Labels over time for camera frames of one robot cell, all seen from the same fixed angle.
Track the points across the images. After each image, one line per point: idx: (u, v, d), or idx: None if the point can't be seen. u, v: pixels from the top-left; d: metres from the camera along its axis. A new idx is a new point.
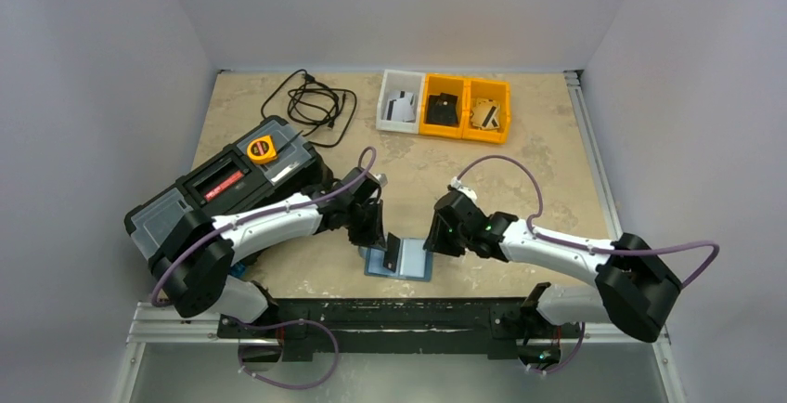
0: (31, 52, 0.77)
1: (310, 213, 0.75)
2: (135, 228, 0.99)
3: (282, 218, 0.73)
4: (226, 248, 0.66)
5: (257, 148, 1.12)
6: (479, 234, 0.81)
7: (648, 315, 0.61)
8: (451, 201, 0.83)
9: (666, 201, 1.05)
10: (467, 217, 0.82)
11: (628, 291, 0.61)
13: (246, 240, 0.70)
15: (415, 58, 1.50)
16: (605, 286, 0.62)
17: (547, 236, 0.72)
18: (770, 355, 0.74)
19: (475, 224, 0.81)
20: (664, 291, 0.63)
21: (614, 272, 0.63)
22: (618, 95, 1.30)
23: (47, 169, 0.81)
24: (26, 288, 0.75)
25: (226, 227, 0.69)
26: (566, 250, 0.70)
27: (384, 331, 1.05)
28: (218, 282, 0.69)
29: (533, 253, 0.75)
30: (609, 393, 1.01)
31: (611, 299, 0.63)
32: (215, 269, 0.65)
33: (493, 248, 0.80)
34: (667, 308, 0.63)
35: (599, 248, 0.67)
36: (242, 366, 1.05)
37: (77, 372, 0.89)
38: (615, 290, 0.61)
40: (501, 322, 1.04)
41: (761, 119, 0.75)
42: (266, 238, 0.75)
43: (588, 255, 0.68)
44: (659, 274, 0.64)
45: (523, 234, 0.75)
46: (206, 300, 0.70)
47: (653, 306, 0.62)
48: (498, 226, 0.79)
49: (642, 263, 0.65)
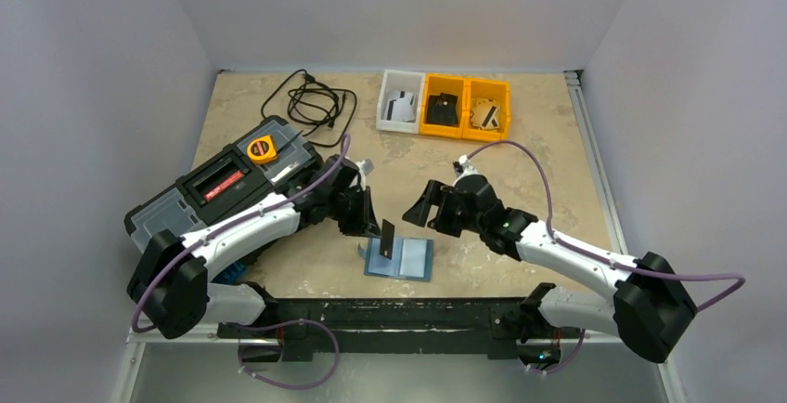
0: (31, 51, 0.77)
1: (287, 213, 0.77)
2: (135, 228, 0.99)
3: (257, 225, 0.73)
4: (199, 265, 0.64)
5: (257, 149, 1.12)
6: (496, 229, 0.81)
7: (660, 337, 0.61)
8: (477, 190, 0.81)
9: (667, 201, 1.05)
10: (488, 210, 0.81)
11: (645, 313, 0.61)
13: (220, 253, 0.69)
15: (415, 58, 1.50)
16: (622, 302, 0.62)
17: (567, 246, 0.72)
18: (770, 356, 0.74)
19: (495, 216, 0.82)
20: (680, 315, 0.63)
21: (634, 290, 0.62)
22: (618, 95, 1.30)
23: (47, 169, 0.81)
24: (26, 288, 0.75)
25: (197, 243, 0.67)
26: (586, 261, 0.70)
27: (384, 331, 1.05)
28: (199, 301, 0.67)
29: (551, 259, 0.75)
30: (609, 393, 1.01)
31: (625, 315, 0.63)
32: (190, 289, 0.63)
33: (508, 247, 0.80)
34: (679, 331, 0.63)
35: (621, 265, 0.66)
36: (242, 366, 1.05)
37: (77, 371, 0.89)
38: (632, 310, 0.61)
40: (501, 322, 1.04)
41: (761, 120, 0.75)
42: (242, 246, 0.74)
43: (608, 269, 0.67)
44: (677, 298, 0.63)
45: (542, 237, 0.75)
46: (190, 318, 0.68)
47: (666, 329, 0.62)
48: (516, 224, 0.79)
49: (663, 286, 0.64)
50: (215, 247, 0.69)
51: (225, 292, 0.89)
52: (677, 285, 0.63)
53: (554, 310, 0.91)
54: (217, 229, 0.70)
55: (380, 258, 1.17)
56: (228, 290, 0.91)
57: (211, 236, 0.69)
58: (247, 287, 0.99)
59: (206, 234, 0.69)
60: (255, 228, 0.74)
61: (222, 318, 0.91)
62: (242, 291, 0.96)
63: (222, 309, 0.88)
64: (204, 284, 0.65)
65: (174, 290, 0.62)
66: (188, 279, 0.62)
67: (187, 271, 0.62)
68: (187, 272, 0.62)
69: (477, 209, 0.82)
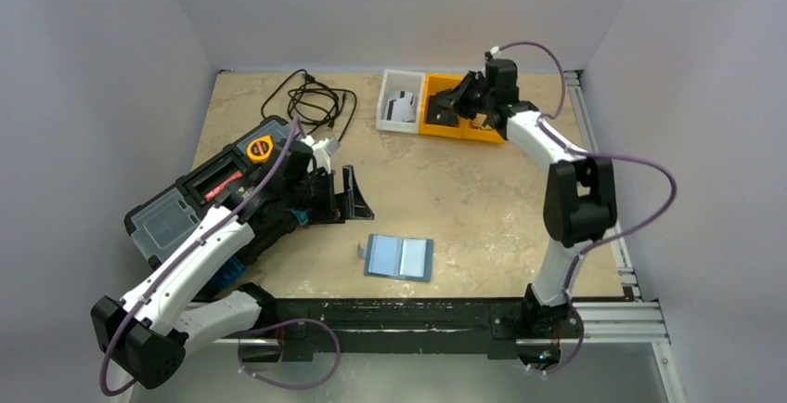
0: (32, 51, 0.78)
1: (230, 230, 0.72)
2: (135, 228, 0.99)
3: (200, 258, 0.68)
4: (144, 331, 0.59)
5: (257, 148, 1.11)
6: (501, 106, 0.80)
7: (568, 217, 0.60)
8: (501, 67, 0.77)
9: (665, 201, 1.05)
10: (502, 87, 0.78)
11: (568, 187, 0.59)
13: (167, 305, 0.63)
15: (415, 58, 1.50)
16: (553, 172, 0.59)
17: (545, 131, 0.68)
18: (769, 357, 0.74)
19: (507, 95, 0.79)
20: (598, 215, 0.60)
21: (570, 166, 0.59)
22: (619, 94, 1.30)
23: (48, 169, 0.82)
24: (28, 287, 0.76)
25: (136, 305, 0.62)
26: (547, 143, 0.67)
27: (384, 331, 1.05)
28: (171, 349, 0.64)
29: (527, 142, 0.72)
30: (610, 396, 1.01)
31: (550, 188, 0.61)
32: (148, 349, 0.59)
33: (503, 124, 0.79)
34: (590, 227, 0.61)
35: (574, 149, 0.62)
36: (242, 366, 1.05)
37: (77, 371, 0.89)
38: (558, 178, 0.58)
40: (501, 322, 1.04)
41: (759, 120, 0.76)
42: (194, 285, 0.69)
43: (561, 152, 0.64)
44: (605, 199, 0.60)
45: (532, 120, 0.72)
46: (171, 363, 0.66)
47: (577, 214, 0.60)
48: (520, 108, 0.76)
49: (599, 180, 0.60)
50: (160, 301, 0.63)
51: (215, 312, 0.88)
52: (611, 184, 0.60)
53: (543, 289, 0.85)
54: (157, 279, 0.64)
55: (379, 258, 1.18)
56: (215, 307, 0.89)
57: (150, 292, 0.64)
58: (238, 297, 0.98)
59: (145, 292, 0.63)
60: (199, 262, 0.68)
61: (225, 331, 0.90)
62: (231, 302, 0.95)
63: (220, 327, 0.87)
64: (164, 338, 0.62)
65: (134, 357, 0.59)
66: (139, 344, 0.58)
67: (136, 336, 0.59)
68: (136, 339, 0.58)
69: (495, 84, 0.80)
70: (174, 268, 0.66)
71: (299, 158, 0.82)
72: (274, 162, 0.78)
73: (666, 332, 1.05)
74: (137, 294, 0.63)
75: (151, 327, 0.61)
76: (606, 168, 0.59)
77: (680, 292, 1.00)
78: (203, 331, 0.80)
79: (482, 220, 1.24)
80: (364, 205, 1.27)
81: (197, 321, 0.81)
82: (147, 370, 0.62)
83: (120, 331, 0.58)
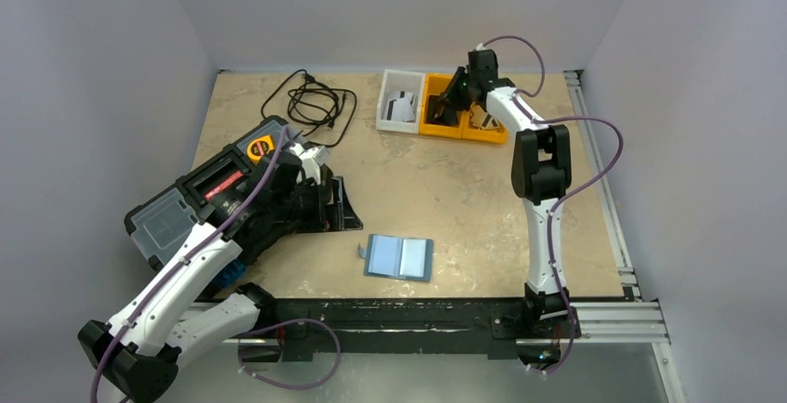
0: (32, 52, 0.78)
1: (214, 249, 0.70)
2: (135, 228, 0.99)
3: (185, 279, 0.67)
4: (129, 356, 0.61)
5: (257, 148, 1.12)
6: (483, 82, 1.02)
7: (530, 176, 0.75)
8: (483, 53, 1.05)
9: (666, 202, 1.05)
10: (483, 69, 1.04)
11: (530, 152, 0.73)
13: (153, 327, 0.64)
15: (415, 58, 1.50)
16: (518, 139, 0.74)
17: (516, 103, 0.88)
18: (769, 357, 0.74)
19: (486, 75, 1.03)
20: (554, 175, 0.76)
21: (533, 134, 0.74)
22: (619, 94, 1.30)
23: (48, 169, 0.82)
24: (28, 287, 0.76)
25: (122, 330, 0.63)
26: (518, 114, 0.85)
27: (384, 331, 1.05)
28: (161, 368, 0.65)
29: (501, 112, 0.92)
30: (609, 395, 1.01)
31: (517, 153, 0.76)
32: (135, 373, 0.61)
33: (484, 96, 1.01)
34: (548, 186, 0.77)
35: (538, 121, 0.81)
36: (242, 366, 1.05)
37: (77, 372, 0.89)
38: (522, 144, 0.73)
40: (501, 322, 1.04)
41: (759, 120, 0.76)
42: (181, 305, 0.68)
43: (528, 122, 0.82)
44: (561, 162, 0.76)
45: (506, 96, 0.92)
46: (162, 382, 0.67)
47: (538, 175, 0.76)
48: (498, 84, 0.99)
49: (556, 148, 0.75)
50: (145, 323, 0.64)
51: (210, 318, 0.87)
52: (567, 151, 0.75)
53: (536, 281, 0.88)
54: (142, 303, 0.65)
55: (380, 258, 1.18)
56: (212, 315, 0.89)
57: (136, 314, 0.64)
58: (234, 301, 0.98)
59: (130, 315, 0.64)
60: (185, 283, 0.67)
61: (223, 337, 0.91)
62: (227, 307, 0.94)
63: (217, 333, 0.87)
64: (153, 360, 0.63)
65: (122, 381, 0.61)
66: (125, 369, 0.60)
67: (122, 362, 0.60)
68: (122, 364, 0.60)
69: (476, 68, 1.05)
70: (159, 291, 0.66)
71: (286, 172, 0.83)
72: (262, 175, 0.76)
73: (666, 332, 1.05)
74: (123, 318, 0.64)
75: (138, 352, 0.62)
76: (563, 138, 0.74)
77: (680, 293, 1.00)
78: (198, 342, 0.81)
79: (482, 220, 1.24)
80: (354, 216, 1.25)
81: (191, 331, 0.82)
82: (136, 391, 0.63)
83: (106, 357, 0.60)
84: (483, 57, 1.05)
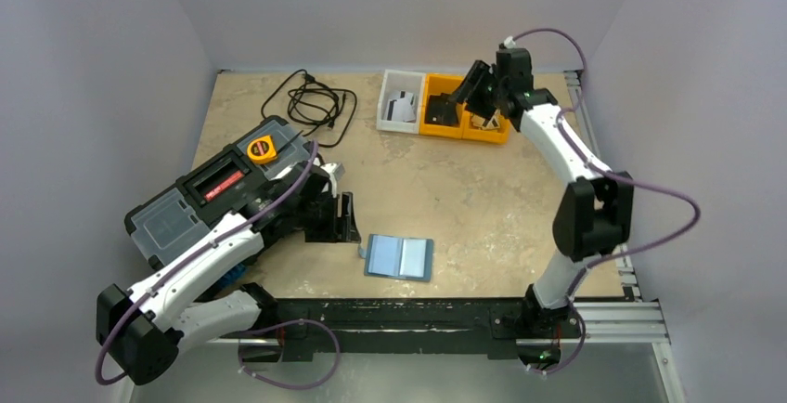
0: (32, 50, 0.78)
1: (243, 237, 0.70)
2: (135, 228, 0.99)
3: (211, 261, 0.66)
4: (148, 324, 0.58)
5: (257, 149, 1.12)
6: (515, 94, 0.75)
7: (580, 236, 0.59)
8: (515, 54, 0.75)
9: (666, 202, 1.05)
10: (515, 74, 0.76)
11: (585, 207, 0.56)
13: (173, 301, 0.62)
15: (415, 58, 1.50)
16: (570, 190, 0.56)
17: (562, 133, 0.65)
18: (770, 357, 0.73)
19: (519, 84, 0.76)
20: (611, 233, 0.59)
21: (587, 184, 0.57)
22: (618, 94, 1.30)
23: (48, 168, 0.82)
24: (28, 285, 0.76)
25: (144, 298, 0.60)
26: (566, 149, 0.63)
27: (384, 331, 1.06)
28: (165, 345, 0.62)
29: (541, 141, 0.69)
30: (609, 395, 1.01)
31: (565, 206, 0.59)
32: (148, 344, 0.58)
33: (518, 114, 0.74)
34: (601, 246, 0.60)
35: (595, 164, 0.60)
36: (242, 366, 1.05)
37: (77, 372, 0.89)
38: (575, 198, 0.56)
40: (501, 322, 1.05)
41: (759, 119, 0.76)
42: (200, 286, 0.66)
43: (581, 164, 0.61)
44: (620, 219, 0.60)
45: (549, 116, 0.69)
46: (161, 362, 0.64)
47: (591, 231, 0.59)
48: (536, 97, 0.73)
49: (614, 201, 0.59)
50: (165, 296, 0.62)
51: (212, 311, 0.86)
52: (629, 206, 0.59)
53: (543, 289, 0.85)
54: (166, 275, 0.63)
55: (380, 258, 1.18)
56: (213, 307, 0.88)
57: (158, 285, 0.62)
58: (237, 297, 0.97)
59: (153, 285, 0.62)
60: (209, 264, 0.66)
61: (221, 331, 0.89)
62: (230, 302, 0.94)
63: (215, 329, 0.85)
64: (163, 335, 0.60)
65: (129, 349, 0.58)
66: (138, 335, 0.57)
67: (139, 329, 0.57)
68: (137, 329, 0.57)
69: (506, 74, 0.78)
70: (185, 265, 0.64)
71: (315, 180, 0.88)
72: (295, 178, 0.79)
73: (667, 332, 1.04)
74: (145, 286, 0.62)
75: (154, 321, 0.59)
76: (626, 189, 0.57)
77: (680, 292, 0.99)
78: (200, 330, 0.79)
79: (482, 220, 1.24)
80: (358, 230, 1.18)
81: (193, 319, 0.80)
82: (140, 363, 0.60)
83: (123, 321, 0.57)
84: (515, 58, 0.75)
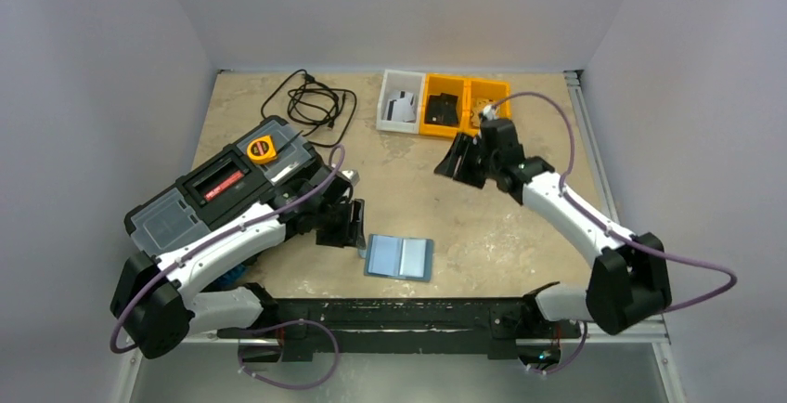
0: (32, 49, 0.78)
1: (270, 225, 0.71)
2: (135, 228, 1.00)
3: (238, 242, 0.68)
4: (174, 292, 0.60)
5: (257, 149, 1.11)
6: (510, 168, 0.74)
7: (623, 311, 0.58)
8: (499, 127, 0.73)
9: (666, 202, 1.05)
10: (506, 148, 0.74)
11: (622, 282, 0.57)
13: (198, 275, 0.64)
15: (414, 58, 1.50)
16: (601, 266, 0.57)
17: (573, 203, 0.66)
18: (771, 357, 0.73)
19: (510, 158, 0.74)
20: (652, 300, 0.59)
21: (616, 256, 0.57)
22: (618, 94, 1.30)
23: (48, 167, 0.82)
24: (27, 285, 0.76)
25: (171, 267, 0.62)
26: (582, 220, 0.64)
27: (384, 330, 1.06)
28: (181, 318, 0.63)
29: (550, 212, 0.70)
30: (609, 394, 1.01)
31: (599, 282, 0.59)
32: (167, 313, 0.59)
33: (519, 188, 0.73)
34: (644, 314, 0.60)
35: (615, 231, 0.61)
36: (242, 366, 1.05)
37: (77, 371, 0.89)
38: (611, 275, 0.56)
40: (501, 322, 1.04)
41: (759, 118, 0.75)
42: (224, 265, 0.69)
43: (601, 234, 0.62)
44: (656, 283, 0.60)
45: (552, 186, 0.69)
46: (173, 335, 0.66)
47: (632, 305, 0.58)
48: (533, 168, 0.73)
49: (648, 267, 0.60)
50: (192, 268, 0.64)
51: (219, 300, 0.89)
52: (663, 271, 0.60)
53: (550, 299, 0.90)
54: (195, 249, 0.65)
55: (380, 258, 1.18)
56: (221, 297, 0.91)
57: (187, 257, 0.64)
58: (244, 292, 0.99)
59: (181, 255, 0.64)
60: (236, 245, 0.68)
61: (224, 323, 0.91)
62: (237, 295, 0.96)
63: (218, 318, 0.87)
64: (182, 307, 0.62)
65: (149, 316, 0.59)
66: (163, 303, 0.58)
67: (162, 297, 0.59)
68: (161, 296, 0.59)
69: (494, 148, 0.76)
70: (212, 243, 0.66)
71: (338, 184, 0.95)
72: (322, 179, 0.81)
73: (666, 332, 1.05)
74: (174, 256, 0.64)
75: (179, 291, 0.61)
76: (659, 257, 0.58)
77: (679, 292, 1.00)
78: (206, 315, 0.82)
79: (482, 220, 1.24)
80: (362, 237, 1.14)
81: (202, 305, 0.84)
82: (154, 332, 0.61)
83: (148, 288, 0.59)
84: (500, 133, 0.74)
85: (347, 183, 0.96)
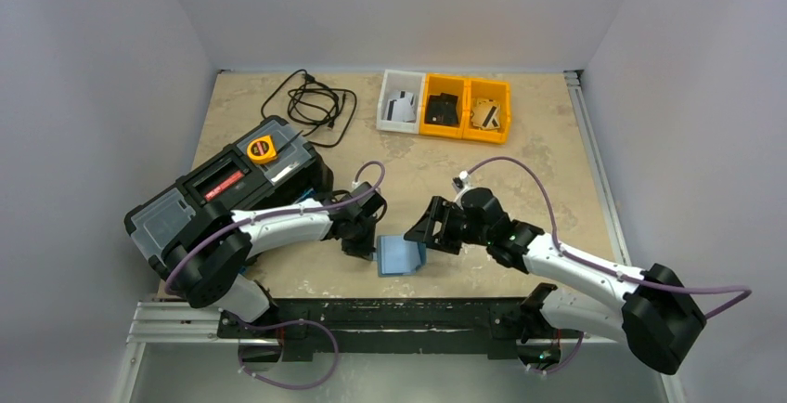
0: (31, 50, 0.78)
1: (322, 217, 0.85)
2: (135, 228, 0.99)
3: (292, 221, 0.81)
4: (243, 240, 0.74)
5: (257, 148, 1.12)
6: (505, 242, 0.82)
7: (669, 347, 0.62)
8: (484, 203, 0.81)
9: (666, 202, 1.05)
10: (496, 223, 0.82)
11: (654, 324, 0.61)
13: (264, 235, 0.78)
15: (414, 58, 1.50)
16: (631, 315, 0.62)
17: (574, 259, 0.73)
18: (771, 357, 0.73)
19: (502, 228, 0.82)
20: (689, 327, 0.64)
21: (641, 301, 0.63)
22: (618, 94, 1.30)
23: (47, 168, 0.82)
24: (27, 286, 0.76)
25: (244, 221, 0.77)
26: (593, 273, 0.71)
27: (384, 331, 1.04)
28: (233, 270, 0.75)
29: (560, 273, 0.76)
30: (608, 394, 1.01)
31: (634, 331, 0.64)
32: (230, 261, 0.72)
33: (518, 259, 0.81)
34: (689, 343, 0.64)
35: (628, 276, 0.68)
36: (242, 366, 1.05)
37: (77, 372, 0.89)
38: (640, 320, 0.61)
40: (501, 322, 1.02)
41: (758, 118, 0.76)
42: (277, 237, 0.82)
43: (616, 281, 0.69)
44: (686, 309, 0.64)
45: (549, 249, 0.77)
46: (215, 292, 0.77)
47: (675, 340, 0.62)
48: (523, 237, 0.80)
49: (670, 298, 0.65)
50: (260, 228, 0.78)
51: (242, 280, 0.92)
52: (686, 296, 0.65)
53: (557, 313, 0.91)
54: (264, 214, 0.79)
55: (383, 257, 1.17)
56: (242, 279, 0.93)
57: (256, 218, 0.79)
58: (255, 283, 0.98)
59: (255, 214, 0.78)
60: (291, 223, 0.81)
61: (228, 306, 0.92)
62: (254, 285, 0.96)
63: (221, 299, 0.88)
64: (242, 259, 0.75)
65: (216, 258, 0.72)
66: (234, 248, 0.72)
67: (231, 243, 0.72)
68: (233, 243, 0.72)
69: (482, 221, 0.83)
70: (277, 214, 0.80)
71: (375, 201, 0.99)
72: (363, 192, 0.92)
73: None
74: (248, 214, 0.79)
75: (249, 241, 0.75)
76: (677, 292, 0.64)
77: None
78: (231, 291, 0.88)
79: None
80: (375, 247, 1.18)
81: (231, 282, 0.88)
82: (212, 278, 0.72)
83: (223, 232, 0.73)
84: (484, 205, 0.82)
85: (383, 200, 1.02)
